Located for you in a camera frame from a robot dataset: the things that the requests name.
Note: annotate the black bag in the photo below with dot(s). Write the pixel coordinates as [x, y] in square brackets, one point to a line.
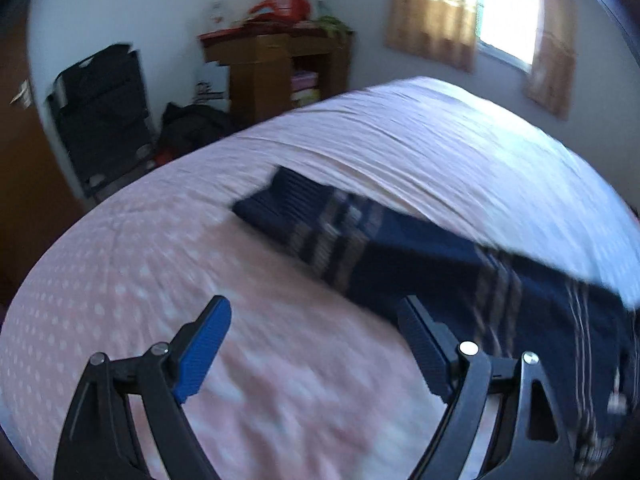
[192, 127]

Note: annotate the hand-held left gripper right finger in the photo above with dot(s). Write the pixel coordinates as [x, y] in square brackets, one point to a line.
[417, 340]

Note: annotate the white printed bag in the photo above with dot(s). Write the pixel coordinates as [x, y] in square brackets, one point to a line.
[212, 85]

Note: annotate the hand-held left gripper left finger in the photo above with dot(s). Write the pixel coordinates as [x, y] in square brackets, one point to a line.
[202, 345]

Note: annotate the stack of folded cloths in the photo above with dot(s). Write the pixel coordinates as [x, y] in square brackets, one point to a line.
[304, 87]

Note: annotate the pink polka dot bed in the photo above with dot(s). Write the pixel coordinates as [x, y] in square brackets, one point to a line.
[150, 260]

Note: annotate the bright window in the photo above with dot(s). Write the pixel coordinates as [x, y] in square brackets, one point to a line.
[510, 5]

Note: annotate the brown wooden cabinet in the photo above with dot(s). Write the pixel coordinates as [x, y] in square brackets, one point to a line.
[260, 75]

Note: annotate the red bag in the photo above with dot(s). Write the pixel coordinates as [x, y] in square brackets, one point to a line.
[282, 5]

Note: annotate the beige patterned curtain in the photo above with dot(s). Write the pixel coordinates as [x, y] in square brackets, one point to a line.
[430, 10]
[552, 45]

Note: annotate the green plant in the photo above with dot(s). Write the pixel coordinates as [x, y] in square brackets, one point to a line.
[332, 24]

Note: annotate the navy blue knit sweater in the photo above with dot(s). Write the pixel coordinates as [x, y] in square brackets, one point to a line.
[400, 250]

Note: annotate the black folding chair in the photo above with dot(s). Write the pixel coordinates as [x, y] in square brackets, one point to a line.
[100, 110]

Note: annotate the brown wooden door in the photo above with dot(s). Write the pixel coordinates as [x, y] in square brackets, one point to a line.
[25, 185]

